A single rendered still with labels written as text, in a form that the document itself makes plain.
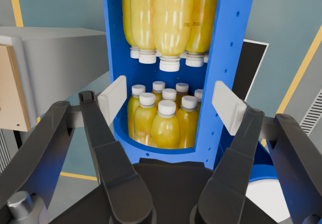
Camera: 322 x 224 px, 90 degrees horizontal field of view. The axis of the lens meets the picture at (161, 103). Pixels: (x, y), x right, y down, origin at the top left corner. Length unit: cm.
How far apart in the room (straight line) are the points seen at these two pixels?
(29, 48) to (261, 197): 101
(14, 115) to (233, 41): 70
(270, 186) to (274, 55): 120
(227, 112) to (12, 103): 67
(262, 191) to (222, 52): 63
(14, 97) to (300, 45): 189
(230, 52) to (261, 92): 152
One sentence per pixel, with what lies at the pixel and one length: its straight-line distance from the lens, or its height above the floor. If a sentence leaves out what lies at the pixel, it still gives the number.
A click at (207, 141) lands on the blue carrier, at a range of 35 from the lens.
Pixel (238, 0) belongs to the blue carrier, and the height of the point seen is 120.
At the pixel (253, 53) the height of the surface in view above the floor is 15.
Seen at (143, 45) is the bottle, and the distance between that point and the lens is 35.
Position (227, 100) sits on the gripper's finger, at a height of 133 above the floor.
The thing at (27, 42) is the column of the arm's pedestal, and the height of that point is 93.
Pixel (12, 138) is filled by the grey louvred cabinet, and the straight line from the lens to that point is 240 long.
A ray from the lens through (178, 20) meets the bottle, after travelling 29.
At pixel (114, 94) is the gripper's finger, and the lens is 16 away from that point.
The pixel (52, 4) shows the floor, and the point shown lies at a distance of 177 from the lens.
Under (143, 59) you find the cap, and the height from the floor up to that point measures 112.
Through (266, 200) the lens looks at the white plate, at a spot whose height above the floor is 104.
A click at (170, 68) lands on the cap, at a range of 31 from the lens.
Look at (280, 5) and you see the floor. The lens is 171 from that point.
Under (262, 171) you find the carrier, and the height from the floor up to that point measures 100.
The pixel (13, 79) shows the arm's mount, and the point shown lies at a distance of 67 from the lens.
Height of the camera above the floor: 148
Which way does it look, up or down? 66 degrees down
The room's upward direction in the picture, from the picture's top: 173 degrees counter-clockwise
